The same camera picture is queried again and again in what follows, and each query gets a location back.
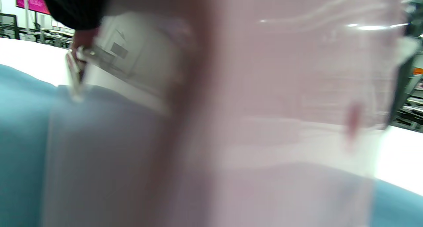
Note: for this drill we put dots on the person's right hand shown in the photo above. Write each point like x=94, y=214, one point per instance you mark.
x=76, y=7

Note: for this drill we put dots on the pink electric iron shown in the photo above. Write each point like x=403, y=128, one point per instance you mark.
x=264, y=88

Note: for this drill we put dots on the pink screen monitor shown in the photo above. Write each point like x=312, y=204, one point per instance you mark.
x=31, y=0

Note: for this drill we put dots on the blue pillowcase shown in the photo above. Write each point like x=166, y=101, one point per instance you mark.
x=19, y=137

